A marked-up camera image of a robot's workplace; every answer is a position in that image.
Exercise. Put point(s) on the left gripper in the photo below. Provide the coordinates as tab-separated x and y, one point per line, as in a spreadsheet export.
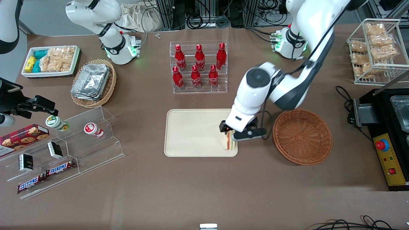
223	126

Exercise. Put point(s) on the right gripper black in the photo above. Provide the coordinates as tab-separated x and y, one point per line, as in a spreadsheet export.
9	99

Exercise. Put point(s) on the triangular sandwich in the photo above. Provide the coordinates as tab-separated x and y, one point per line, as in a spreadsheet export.
228	143

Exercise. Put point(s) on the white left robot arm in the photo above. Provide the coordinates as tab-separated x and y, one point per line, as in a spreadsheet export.
306	28

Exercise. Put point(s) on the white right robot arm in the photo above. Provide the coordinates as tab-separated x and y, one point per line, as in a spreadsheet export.
105	19

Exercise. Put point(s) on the beige rectangular tray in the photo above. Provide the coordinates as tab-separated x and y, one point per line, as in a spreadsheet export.
195	132

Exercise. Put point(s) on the white rectangular snack tray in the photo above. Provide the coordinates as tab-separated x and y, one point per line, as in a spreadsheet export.
75	60

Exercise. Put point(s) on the round brown wicker basket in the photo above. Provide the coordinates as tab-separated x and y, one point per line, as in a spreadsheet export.
302	137

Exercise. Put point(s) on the oval light wicker basket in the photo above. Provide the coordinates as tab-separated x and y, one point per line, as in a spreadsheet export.
110	86

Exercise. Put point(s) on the green label yogurt bottle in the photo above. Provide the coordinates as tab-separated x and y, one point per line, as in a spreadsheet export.
56	123

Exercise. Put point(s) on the red tartan cookie box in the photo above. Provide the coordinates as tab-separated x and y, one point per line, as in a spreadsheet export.
22	137

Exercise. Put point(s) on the teal small snack box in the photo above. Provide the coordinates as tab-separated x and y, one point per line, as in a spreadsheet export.
36	66
41	54

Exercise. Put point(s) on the yellow small snack box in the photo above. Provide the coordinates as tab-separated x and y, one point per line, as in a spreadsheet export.
30	64

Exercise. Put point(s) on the clear rice cracker pack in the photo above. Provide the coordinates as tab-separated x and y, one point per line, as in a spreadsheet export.
49	64
62	52

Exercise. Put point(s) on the clear acrylic bottle rack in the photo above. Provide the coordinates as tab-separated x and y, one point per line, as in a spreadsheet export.
198	91

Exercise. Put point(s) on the small black white carton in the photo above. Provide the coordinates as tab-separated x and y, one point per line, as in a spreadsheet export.
26	162
55	150

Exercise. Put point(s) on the red cola bottle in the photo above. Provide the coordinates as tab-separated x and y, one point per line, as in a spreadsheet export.
178	80
221	57
180	59
196	79
213	78
200	59

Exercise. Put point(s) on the aluminium foil container stack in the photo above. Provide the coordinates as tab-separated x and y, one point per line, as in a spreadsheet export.
91	81

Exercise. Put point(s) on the red label yogurt bottle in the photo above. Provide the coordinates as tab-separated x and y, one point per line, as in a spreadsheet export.
93	130

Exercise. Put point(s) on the snickers chocolate bar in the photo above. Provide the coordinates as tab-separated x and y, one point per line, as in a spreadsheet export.
30	184
60	168

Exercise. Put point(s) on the clear acrylic step display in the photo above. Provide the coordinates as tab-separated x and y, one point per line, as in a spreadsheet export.
96	150

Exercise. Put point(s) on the white cloth bag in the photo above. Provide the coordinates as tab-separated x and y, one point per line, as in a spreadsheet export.
137	17

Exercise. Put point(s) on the bagged fried snack pack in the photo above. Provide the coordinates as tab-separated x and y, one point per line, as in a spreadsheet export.
375	29
364	71
359	58
358	46
381	40
385	52

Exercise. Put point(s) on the black machine housing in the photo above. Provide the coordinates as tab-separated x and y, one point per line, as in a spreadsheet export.
381	121

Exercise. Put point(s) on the red emergency stop button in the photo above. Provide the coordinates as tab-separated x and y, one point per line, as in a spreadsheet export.
381	145

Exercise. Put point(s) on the yellow control panel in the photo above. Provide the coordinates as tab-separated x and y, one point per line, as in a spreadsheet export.
394	166

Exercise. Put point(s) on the steel pan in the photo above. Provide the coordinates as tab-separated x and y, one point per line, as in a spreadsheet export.
402	111

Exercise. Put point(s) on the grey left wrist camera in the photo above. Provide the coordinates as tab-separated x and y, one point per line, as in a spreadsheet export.
250	134

